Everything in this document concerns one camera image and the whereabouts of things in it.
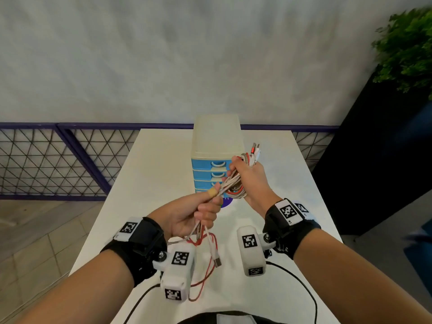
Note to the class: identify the person's left hand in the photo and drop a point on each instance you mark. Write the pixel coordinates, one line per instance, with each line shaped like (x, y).
(182, 215)

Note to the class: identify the person's right hand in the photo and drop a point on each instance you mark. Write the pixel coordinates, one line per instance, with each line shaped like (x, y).
(258, 187)

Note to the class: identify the blue and white drawer cabinet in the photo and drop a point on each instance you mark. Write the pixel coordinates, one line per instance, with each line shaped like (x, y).
(216, 134)

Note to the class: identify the person's left forearm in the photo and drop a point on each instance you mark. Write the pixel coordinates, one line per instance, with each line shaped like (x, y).
(84, 293)

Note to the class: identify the person's right forearm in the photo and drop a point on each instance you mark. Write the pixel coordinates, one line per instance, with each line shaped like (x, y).
(354, 286)

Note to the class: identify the person's black shirt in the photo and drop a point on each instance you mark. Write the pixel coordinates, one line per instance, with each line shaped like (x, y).
(202, 319)

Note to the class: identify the purple round sticker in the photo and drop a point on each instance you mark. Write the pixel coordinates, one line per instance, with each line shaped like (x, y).
(226, 202)

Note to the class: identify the tan finger bandage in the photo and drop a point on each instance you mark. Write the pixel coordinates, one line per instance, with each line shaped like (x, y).
(212, 192)

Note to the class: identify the white table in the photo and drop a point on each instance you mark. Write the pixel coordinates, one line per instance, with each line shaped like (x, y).
(155, 165)

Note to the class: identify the black partition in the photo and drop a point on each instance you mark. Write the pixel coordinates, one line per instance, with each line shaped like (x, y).
(371, 165)

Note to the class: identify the clear badge holder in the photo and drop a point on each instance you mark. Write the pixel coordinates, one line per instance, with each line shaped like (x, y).
(234, 318)

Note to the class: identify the purple metal mesh fence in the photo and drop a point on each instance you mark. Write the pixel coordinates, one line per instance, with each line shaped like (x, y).
(101, 126)

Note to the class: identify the blue seat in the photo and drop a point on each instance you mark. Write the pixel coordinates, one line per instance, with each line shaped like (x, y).
(420, 259)

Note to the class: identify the green plant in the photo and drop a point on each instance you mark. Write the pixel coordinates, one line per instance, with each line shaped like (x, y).
(408, 50)

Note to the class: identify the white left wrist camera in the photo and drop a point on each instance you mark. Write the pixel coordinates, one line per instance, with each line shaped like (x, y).
(177, 276)

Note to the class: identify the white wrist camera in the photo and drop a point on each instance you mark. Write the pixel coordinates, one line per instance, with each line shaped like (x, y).
(177, 276)
(253, 256)

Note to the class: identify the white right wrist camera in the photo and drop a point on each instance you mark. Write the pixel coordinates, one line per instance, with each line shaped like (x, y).
(253, 256)

